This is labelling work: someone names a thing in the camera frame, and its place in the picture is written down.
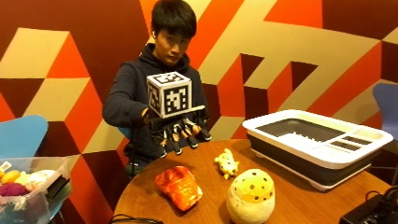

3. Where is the blue chair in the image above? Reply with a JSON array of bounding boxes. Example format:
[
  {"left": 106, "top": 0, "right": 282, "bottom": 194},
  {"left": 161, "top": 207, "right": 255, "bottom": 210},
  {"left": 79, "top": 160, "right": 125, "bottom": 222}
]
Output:
[
  {"left": 117, "top": 126, "right": 134, "bottom": 142},
  {"left": 370, "top": 82, "right": 398, "bottom": 142},
  {"left": 0, "top": 114, "right": 49, "bottom": 161}
]

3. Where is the small yellow plush toy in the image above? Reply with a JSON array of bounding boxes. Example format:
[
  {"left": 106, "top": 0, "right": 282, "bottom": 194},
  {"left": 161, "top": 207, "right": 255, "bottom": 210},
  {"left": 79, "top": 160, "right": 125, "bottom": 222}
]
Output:
[{"left": 212, "top": 147, "right": 240, "bottom": 181}]

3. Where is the orange plush meat toy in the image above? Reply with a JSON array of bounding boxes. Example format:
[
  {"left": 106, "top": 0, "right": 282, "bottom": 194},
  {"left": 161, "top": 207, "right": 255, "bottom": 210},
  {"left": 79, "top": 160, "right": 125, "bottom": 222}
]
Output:
[{"left": 154, "top": 165, "right": 203, "bottom": 212}]

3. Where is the white marker cube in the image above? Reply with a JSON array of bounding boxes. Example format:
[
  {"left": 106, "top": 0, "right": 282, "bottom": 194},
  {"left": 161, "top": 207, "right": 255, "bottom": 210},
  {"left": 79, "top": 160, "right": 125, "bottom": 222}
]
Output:
[{"left": 145, "top": 71, "right": 206, "bottom": 120}]

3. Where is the the person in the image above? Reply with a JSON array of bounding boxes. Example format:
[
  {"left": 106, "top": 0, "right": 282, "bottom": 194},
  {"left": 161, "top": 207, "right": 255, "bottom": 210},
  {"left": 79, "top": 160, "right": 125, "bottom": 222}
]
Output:
[{"left": 102, "top": 0, "right": 210, "bottom": 179}]

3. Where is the cream yellow egg plush toy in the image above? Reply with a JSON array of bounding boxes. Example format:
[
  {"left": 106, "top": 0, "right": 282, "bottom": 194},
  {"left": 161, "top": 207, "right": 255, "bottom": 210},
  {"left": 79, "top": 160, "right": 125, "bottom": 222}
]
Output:
[{"left": 224, "top": 168, "right": 275, "bottom": 224}]

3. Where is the white grey collapsible dish tub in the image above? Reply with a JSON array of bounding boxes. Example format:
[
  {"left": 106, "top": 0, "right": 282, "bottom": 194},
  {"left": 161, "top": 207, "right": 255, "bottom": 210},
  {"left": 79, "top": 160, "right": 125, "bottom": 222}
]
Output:
[{"left": 240, "top": 108, "right": 394, "bottom": 192}]

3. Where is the white fuzzy toy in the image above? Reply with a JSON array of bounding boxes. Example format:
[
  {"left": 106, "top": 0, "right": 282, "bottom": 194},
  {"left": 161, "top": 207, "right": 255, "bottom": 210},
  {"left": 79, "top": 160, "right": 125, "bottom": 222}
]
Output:
[{"left": 18, "top": 169, "right": 57, "bottom": 191}]

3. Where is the clear plastic storage bin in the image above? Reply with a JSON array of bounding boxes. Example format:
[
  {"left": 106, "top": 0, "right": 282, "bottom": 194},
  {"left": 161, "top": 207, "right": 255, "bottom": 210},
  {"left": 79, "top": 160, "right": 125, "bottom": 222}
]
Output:
[{"left": 0, "top": 156, "right": 73, "bottom": 224}]

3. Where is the yellow toy ball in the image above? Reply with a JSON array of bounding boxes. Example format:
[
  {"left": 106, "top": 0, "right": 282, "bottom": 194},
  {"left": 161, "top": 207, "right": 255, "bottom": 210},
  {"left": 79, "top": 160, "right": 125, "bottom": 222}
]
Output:
[{"left": 0, "top": 169, "right": 22, "bottom": 185}]

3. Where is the purple fuzzy toy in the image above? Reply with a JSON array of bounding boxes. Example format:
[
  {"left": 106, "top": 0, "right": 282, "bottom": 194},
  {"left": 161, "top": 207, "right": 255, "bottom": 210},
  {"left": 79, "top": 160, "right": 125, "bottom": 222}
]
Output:
[{"left": 0, "top": 182, "right": 30, "bottom": 198}]

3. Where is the black electronic box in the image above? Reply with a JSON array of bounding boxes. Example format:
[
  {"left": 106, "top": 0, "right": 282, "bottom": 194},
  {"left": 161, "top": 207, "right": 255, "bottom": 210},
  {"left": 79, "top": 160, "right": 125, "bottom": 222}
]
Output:
[{"left": 338, "top": 186, "right": 398, "bottom": 224}]

